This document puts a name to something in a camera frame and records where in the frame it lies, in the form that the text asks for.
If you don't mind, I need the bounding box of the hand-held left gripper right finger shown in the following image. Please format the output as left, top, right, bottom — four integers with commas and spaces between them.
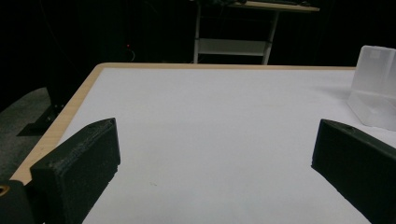
311, 119, 396, 224

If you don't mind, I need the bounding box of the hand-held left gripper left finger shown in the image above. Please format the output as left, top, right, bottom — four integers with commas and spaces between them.
29, 117, 121, 224

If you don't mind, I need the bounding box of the black stand base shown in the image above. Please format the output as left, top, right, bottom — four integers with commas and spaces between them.
17, 104, 64, 137

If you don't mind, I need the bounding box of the clear plastic pen case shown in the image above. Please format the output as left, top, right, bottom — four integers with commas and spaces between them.
346, 45, 396, 132

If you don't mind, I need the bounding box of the white table mat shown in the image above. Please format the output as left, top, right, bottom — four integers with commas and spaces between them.
59, 67, 396, 224

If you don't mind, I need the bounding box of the white metal stand frame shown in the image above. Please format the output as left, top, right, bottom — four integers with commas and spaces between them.
192, 0, 321, 65

